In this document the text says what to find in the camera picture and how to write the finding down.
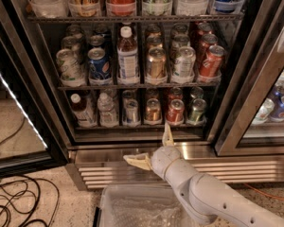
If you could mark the clear water bottle bottom shelf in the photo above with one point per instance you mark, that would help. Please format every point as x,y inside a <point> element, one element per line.
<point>107,111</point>

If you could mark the green can rear bottom shelf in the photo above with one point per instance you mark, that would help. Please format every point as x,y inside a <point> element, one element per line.
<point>196,92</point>

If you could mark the green can front bottom shelf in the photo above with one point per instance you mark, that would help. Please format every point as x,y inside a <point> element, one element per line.
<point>197,110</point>

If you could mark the blue pepsi can middle shelf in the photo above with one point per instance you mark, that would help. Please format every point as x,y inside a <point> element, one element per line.
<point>99,65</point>

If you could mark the clear bottle top shelf right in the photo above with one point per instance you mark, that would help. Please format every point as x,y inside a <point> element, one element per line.
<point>190,7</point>

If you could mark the silver can rear bottom shelf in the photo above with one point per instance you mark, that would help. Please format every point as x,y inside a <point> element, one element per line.
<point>128,94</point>

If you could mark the orange can front middle shelf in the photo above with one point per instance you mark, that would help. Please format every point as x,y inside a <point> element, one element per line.
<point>156,63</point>

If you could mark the silver can front bottom shelf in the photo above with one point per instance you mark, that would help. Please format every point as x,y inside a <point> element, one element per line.
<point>131,110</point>

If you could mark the open glass fridge door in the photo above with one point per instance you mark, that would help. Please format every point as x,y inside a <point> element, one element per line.
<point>27,144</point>

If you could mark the clear plastic bin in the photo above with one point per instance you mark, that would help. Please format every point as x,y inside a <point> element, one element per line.
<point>141,205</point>

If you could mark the red can front bottom shelf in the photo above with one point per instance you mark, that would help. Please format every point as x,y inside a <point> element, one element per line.
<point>175,112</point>

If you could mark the red can front middle shelf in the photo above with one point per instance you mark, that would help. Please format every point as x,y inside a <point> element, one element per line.
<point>213,60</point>

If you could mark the clear bottle top shelf left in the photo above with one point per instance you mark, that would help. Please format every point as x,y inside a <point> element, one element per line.
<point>50,8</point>

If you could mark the steel fridge base grille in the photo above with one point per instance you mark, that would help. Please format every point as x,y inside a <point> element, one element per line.
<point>95,167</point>

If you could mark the orange can front bottom shelf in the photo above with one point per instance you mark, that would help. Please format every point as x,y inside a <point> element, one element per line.
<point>153,110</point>

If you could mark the white green can middle shelf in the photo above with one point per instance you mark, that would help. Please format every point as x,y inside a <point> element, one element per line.
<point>68,65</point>

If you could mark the blue can right fridge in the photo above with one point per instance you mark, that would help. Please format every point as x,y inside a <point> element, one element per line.
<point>277,114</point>

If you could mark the orange can shelf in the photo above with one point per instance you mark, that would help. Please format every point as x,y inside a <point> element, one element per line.
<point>153,110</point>
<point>151,93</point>
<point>156,63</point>
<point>154,41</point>

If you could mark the white can front middle shelf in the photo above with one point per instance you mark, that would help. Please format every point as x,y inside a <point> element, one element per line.
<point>184,61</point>

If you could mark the silver can shelf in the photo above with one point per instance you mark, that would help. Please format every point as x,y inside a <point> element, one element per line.
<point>131,110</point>
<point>128,94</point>

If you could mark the brown tea bottle shelf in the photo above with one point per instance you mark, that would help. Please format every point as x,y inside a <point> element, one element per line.
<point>83,110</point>
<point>127,54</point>

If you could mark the red can rear bottom shelf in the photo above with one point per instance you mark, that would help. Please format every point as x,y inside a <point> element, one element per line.
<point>175,93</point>

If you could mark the brown tea bottle bottom shelf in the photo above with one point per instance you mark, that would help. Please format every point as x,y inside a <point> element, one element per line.
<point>83,110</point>

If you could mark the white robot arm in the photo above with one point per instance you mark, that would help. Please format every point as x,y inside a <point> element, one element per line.
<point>204,197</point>

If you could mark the brown tea bottle middle shelf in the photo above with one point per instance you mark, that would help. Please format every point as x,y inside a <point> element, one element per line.
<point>127,54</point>

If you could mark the closed right fridge door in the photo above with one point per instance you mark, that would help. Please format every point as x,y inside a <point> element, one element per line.
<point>254,71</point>

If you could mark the gold can top shelf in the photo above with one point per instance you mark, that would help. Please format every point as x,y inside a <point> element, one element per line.
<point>83,8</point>

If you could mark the orange can rear bottom shelf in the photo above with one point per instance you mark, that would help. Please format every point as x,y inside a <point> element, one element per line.
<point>151,93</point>

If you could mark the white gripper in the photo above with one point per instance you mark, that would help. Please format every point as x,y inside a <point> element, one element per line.
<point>162,159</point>

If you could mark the white can right fridge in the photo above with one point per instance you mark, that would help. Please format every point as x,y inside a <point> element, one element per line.
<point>263,112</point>

